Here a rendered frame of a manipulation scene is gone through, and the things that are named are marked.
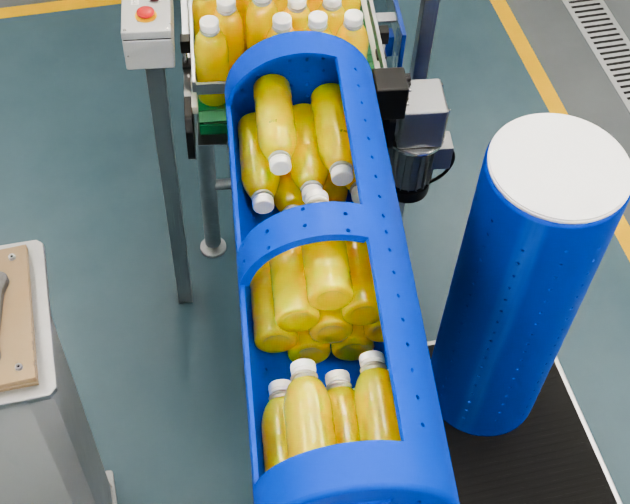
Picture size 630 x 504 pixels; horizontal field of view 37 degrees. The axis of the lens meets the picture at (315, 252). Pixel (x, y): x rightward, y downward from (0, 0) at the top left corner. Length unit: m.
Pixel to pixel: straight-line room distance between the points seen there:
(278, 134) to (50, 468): 0.75
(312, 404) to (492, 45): 2.49
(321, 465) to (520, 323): 0.89
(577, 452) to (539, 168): 0.94
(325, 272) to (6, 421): 0.61
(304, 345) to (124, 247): 1.50
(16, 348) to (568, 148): 1.08
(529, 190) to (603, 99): 1.81
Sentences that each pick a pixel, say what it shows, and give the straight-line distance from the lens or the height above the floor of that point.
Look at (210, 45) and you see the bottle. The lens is 1.99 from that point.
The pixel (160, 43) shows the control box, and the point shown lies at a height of 1.07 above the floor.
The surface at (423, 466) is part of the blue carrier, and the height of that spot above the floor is 1.21.
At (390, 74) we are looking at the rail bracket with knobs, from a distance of 2.03.
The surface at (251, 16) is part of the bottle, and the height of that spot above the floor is 1.08.
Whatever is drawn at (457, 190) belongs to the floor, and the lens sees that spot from 3.17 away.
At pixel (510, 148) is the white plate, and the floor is 1.04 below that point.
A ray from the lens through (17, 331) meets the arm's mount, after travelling 1.65.
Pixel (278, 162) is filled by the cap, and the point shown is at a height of 1.12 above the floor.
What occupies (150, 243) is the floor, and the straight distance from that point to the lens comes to 3.00.
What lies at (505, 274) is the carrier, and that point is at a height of 0.84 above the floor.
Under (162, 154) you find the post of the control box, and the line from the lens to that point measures 2.35.
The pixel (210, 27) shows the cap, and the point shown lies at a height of 1.11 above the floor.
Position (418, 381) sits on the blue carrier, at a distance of 1.36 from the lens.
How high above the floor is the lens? 2.38
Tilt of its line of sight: 53 degrees down
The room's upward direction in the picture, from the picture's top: 3 degrees clockwise
